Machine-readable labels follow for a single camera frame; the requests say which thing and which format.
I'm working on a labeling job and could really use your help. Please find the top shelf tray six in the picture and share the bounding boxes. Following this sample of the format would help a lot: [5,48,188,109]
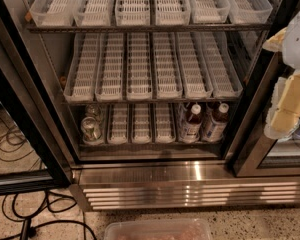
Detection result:
[228,0,273,24]

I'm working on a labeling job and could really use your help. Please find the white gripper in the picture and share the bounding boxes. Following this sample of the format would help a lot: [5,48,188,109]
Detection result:
[262,28,300,140]

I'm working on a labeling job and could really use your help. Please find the top shelf tray one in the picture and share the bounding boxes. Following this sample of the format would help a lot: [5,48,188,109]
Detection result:
[30,0,76,27]

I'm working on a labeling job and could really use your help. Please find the middle shelf tray one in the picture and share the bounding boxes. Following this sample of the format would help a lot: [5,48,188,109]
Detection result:
[64,33,100,102]

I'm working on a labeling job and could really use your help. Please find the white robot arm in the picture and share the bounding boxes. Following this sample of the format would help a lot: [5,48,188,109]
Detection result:
[263,11,300,139]

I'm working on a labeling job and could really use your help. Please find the shelf tray five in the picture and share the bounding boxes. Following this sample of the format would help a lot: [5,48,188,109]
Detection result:
[176,32,212,99]
[189,0,230,24]

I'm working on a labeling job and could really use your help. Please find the middle shelf tray six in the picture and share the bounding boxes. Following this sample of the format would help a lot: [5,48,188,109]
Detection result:
[201,32,242,98]

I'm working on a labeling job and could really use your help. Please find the middle shelf tray two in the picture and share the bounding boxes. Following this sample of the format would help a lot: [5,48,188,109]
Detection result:
[95,33,124,101]

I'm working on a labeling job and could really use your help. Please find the right glass fridge door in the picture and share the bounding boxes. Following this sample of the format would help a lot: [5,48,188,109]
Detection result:
[231,52,300,177]

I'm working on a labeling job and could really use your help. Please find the bottom shelf tray three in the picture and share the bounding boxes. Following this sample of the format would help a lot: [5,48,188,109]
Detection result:
[132,104,151,144]

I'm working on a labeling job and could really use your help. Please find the black floor cables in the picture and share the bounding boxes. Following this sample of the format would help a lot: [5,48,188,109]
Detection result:
[0,117,98,240]

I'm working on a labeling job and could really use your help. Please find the green 7up can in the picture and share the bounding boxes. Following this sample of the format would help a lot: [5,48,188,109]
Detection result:
[81,117,101,145]
[85,104,104,123]

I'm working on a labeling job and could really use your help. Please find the bottom shelf tray two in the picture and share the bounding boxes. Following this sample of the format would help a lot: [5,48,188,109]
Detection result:
[107,104,128,145]

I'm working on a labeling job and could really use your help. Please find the top shelf tray four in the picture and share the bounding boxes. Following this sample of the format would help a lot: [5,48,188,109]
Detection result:
[154,0,191,26]

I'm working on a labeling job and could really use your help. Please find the shelf tray three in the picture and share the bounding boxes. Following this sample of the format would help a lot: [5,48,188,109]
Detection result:
[132,104,151,144]
[126,33,152,100]
[115,0,150,26]

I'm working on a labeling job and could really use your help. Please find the tea bottle white cap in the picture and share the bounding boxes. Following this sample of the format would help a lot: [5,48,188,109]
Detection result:
[203,103,229,142]
[180,103,202,143]

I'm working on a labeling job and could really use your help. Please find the stainless steel fridge cabinet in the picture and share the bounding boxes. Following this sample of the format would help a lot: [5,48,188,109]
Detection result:
[0,0,300,211]

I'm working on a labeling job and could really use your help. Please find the green 7up can front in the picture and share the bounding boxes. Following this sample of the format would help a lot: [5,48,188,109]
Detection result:
[81,117,101,145]

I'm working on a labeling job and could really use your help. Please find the right tea bottle white cap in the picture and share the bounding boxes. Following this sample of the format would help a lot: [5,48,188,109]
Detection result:
[203,103,229,142]

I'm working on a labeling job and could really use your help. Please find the middle shelf tray four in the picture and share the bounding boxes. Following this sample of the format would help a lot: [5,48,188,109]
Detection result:
[152,32,183,99]

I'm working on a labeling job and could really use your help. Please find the middle shelf tray three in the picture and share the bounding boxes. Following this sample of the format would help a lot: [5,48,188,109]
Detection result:
[126,33,152,100]

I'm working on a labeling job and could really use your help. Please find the left tea bottle white cap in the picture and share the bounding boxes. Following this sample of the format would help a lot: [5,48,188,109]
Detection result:
[180,103,202,143]

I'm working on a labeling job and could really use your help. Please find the bottom shelf tray four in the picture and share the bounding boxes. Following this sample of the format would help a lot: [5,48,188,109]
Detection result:
[154,103,176,143]

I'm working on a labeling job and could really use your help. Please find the clear plastic bin on floor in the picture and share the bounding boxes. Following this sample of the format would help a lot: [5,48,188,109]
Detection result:
[103,218,213,240]

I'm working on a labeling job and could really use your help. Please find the middle shelf tray five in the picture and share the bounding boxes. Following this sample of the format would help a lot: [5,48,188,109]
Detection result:
[176,32,212,99]

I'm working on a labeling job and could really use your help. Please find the shelf tray four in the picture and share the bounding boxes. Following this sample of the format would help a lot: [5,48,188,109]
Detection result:
[154,103,176,143]
[154,0,191,26]
[152,32,183,99]

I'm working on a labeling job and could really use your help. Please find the shelf tray one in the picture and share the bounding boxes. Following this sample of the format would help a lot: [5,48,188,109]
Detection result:
[64,33,100,102]
[30,0,76,27]

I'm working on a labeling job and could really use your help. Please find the open left fridge door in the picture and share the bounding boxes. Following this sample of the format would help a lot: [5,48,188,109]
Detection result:
[0,23,73,197]

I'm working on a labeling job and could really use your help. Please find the top shelf tray five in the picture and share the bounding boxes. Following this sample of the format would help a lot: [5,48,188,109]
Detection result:
[189,0,230,24]

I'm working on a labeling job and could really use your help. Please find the top shelf tray three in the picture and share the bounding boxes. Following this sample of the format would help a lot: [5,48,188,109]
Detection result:
[115,0,150,26]

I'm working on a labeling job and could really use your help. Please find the green 7up can rear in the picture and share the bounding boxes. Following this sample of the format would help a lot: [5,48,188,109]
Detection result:
[85,104,104,123]

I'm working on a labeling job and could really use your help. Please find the top shelf tray two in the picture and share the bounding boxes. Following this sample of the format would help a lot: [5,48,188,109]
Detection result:
[73,0,114,27]

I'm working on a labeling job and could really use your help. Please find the shelf tray two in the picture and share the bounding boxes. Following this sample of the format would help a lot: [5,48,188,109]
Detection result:
[73,0,114,27]
[107,104,128,145]
[95,33,124,101]

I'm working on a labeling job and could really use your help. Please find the shelf tray six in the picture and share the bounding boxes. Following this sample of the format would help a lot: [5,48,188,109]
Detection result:
[228,0,273,24]
[201,32,242,98]

